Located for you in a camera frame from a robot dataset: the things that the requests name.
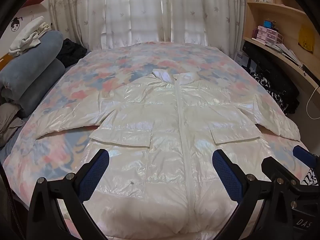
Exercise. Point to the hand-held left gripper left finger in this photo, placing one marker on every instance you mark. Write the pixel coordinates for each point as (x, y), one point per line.
(96, 172)

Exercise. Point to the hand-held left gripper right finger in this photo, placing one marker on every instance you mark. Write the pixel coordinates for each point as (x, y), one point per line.
(226, 172)

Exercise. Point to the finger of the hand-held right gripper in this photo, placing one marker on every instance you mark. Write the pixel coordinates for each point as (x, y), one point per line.
(303, 155)
(271, 166)

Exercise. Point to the white shiny puffer jacket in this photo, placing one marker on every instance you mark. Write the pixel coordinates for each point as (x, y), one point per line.
(162, 130)

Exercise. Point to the pile of white clothes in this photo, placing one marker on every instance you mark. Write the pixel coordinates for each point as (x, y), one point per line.
(27, 35)

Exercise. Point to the zebra striped cloth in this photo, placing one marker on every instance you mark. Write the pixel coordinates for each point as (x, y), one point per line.
(311, 177)

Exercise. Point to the black white patterned garment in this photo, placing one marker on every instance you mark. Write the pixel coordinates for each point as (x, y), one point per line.
(272, 92)

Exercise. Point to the black garments beside desk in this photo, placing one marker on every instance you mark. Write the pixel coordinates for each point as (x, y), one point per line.
(270, 65)

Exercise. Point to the grey crumpled cloth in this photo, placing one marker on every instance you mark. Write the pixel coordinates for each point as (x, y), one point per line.
(8, 120)

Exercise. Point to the stack of papers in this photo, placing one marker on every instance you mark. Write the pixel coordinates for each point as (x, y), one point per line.
(287, 51)

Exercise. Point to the lower grey pillow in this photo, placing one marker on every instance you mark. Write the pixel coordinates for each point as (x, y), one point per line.
(37, 85)

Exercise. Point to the floral bedspread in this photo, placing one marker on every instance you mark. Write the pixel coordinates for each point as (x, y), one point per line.
(112, 67)

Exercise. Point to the white cardboard box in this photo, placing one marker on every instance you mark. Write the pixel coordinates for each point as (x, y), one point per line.
(242, 57)

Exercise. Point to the yellow cloth item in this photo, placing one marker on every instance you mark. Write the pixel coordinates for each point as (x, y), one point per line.
(306, 38)

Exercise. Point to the black knit garment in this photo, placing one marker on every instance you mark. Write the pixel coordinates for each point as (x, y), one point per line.
(71, 52)

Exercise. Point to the pink storage drawers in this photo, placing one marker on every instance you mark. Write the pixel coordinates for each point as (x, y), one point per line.
(268, 35)

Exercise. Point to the blue rolled blanket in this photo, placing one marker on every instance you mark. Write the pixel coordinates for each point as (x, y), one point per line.
(37, 52)

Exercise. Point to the blue small box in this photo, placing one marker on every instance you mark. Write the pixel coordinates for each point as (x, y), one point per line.
(268, 24)

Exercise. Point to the light wooden shelf unit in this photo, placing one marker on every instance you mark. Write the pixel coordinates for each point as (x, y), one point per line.
(287, 12)

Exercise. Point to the orange wooden headboard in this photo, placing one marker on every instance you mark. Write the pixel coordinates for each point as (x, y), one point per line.
(3, 61)

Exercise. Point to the white leaf print curtain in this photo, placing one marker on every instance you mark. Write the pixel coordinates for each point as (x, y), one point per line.
(205, 12)
(75, 12)

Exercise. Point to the cartoon wall sticker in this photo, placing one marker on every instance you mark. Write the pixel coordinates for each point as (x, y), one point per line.
(16, 25)

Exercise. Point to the red wall shelf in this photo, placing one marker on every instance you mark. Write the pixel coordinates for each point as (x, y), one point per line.
(37, 0)

